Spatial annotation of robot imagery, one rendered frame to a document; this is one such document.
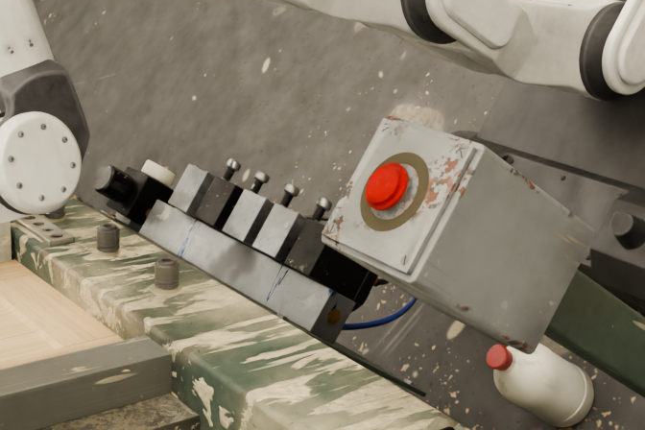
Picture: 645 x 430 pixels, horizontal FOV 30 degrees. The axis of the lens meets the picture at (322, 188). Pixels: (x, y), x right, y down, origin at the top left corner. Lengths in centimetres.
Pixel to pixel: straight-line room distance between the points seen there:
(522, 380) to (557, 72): 45
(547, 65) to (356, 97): 90
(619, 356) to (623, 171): 69
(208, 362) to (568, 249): 32
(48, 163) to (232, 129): 186
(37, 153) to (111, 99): 233
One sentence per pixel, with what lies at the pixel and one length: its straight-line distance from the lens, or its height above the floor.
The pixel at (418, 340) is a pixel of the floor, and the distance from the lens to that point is 214.
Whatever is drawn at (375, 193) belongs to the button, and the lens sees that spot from 93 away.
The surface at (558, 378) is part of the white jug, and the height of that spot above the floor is 11.
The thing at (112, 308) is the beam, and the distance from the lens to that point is 120.
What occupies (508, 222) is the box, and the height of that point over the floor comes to 86.
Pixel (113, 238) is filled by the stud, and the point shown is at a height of 87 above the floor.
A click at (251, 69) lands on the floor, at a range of 284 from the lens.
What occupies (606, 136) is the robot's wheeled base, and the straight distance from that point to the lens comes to 187.
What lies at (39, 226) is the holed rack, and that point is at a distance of 141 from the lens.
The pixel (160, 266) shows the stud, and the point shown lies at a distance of 121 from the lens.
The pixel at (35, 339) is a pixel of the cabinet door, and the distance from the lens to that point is 121.
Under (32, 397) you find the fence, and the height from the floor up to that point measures 101.
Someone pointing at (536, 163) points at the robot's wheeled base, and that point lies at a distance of 189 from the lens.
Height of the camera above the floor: 156
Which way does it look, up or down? 39 degrees down
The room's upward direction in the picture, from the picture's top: 58 degrees counter-clockwise
